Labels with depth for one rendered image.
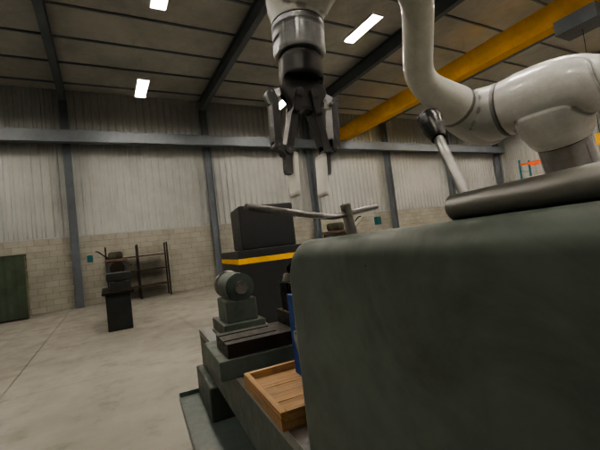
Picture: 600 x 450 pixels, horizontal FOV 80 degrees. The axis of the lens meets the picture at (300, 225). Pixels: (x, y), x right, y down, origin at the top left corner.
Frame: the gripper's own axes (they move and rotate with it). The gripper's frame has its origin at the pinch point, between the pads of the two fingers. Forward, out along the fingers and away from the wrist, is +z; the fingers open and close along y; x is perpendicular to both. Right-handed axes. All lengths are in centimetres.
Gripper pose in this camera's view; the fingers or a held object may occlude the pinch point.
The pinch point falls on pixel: (308, 177)
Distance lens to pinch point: 60.4
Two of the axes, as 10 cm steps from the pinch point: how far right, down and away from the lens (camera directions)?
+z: 0.7, 9.9, -0.7
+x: 4.0, -0.9, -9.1
